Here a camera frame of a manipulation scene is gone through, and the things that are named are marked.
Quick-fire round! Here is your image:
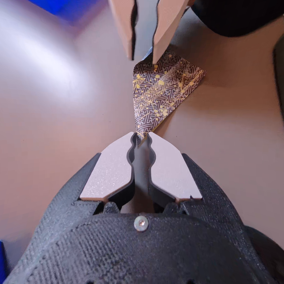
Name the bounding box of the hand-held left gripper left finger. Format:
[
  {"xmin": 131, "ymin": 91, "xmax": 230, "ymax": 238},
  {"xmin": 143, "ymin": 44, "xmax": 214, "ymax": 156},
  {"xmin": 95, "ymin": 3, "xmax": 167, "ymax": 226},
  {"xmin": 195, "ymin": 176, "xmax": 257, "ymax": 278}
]
[{"xmin": 79, "ymin": 131, "xmax": 135, "ymax": 205}]

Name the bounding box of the black textured pad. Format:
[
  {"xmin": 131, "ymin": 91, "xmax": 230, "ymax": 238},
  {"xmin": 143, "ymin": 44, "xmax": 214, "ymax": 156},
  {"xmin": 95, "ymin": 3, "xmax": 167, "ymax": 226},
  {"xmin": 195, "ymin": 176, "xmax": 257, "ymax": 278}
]
[{"xmin": 190, "ymin": 0, "xmax": 284, "ymax": 38}]

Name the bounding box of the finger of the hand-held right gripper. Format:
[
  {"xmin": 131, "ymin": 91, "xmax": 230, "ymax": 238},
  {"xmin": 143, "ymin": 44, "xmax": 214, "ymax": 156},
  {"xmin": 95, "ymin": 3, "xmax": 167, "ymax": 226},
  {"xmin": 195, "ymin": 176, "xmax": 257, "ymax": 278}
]
[
  {"xmin": 108, "ymin": 0, "xmax": 138, "ymax": 62},
  {"xmin": 152, "ymin": 0, "xmax": 192, "ymax": 65}
]

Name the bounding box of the blue plastic bin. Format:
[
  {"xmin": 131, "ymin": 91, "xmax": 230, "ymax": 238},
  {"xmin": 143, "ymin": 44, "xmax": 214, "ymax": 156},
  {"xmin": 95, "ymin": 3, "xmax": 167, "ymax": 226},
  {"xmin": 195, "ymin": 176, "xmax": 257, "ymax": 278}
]
[
  {"xmin": 28, "ymin": 0, "xmax": 103, "ymax": 22},
  {"xmin": 0, "ymin": 240, "xmax": 8, "ymax": 278}
]

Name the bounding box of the yellow backed black patterned paper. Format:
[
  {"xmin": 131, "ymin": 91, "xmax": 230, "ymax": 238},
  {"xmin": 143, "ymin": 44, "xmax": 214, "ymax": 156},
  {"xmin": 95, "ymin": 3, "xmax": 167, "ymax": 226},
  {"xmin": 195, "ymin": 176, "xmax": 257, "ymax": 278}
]
[{"xmin": 132, "ymin": 48, "xmax": 206, "ymax": 147}]

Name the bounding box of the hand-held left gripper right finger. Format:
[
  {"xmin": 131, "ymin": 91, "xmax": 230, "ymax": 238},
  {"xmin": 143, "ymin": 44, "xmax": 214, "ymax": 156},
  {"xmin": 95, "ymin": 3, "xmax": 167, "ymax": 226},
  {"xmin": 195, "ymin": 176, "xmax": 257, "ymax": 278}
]
[{"xmin": 147, "ymin": 131, "xmax": 204, "ymax": 205}]

